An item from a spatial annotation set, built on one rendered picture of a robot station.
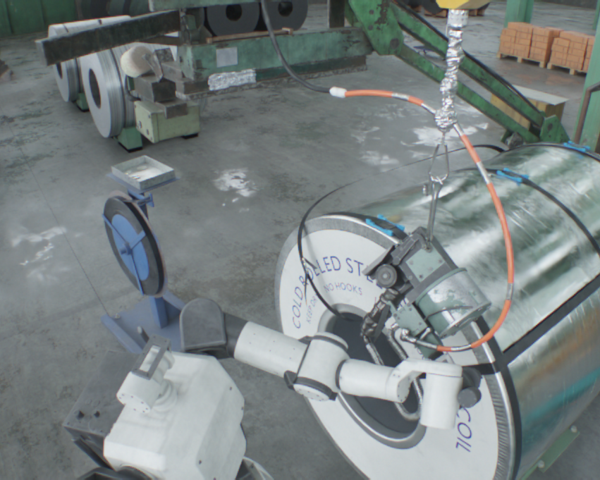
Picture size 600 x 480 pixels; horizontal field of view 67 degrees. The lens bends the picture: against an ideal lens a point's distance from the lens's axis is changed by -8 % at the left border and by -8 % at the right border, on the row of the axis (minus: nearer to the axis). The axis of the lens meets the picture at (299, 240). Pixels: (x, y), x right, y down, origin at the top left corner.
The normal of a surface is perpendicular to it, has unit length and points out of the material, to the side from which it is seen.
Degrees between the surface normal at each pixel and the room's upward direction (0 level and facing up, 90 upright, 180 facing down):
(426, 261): 58
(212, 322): 31
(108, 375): 15
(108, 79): 71
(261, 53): 90
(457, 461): 90
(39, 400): 0
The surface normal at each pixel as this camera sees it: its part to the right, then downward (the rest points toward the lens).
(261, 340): 0.00, -0.50
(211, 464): 0.94, 0.00
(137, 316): 0.00, -0.85
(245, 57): 0.59, 0.42
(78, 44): 0.76, 0.33
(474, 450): -0.81, 0.30
